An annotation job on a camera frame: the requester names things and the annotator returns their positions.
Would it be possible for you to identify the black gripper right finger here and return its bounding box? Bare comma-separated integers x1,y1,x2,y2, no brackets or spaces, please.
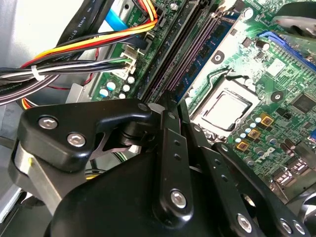
177,100,312,237

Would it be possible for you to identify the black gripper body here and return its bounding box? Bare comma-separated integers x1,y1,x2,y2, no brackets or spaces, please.
44,150,237,237

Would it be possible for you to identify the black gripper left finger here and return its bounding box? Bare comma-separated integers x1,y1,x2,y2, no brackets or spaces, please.
7,90,196,222

